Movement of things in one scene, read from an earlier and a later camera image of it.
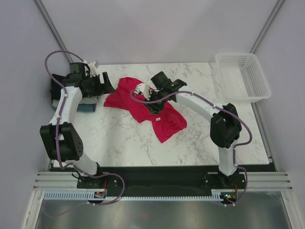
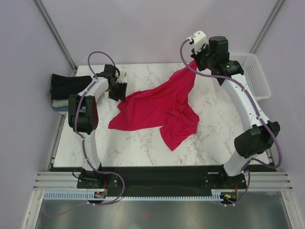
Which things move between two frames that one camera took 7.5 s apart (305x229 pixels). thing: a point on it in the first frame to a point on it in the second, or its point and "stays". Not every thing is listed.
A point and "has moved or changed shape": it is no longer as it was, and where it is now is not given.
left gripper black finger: x=106 y=88 to x=117 y=91
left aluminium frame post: x=48 y=21 stays
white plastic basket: x=241 y=78 stays
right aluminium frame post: x=267 y=26 stays
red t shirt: x=168 y=121 has moved or changed shape
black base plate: x=162 y=178 stays
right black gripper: x=154 y=109 to x=196 y=57
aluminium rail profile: x=55 y=180 stays
